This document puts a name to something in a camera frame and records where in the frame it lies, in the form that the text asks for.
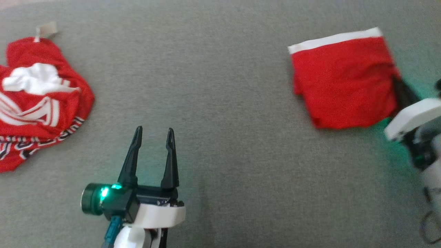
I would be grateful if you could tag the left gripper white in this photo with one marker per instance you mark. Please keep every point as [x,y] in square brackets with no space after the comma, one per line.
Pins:
[160,215]

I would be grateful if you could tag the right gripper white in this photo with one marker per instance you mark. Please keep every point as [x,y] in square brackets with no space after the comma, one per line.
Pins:
[413,117]

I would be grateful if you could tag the red shorts with white stripe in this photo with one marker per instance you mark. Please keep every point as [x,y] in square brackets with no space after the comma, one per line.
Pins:
[344,82]

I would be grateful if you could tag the red jersey with white collar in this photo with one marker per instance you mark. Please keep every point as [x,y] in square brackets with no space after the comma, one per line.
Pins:
[41,113]

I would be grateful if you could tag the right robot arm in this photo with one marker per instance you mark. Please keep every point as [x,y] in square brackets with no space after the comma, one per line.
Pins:
[433,175]

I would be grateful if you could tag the grey sofa seat cushion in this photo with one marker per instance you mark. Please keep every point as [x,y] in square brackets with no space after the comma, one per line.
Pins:
[234,120]

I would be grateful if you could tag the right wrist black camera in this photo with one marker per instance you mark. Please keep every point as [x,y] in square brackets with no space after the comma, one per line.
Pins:
[438,85]

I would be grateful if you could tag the wrist black camera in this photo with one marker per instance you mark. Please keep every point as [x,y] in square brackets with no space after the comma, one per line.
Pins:
[103,201]
[438,85]

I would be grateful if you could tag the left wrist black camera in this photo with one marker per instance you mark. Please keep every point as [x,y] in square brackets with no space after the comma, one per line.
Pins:
[103,201]

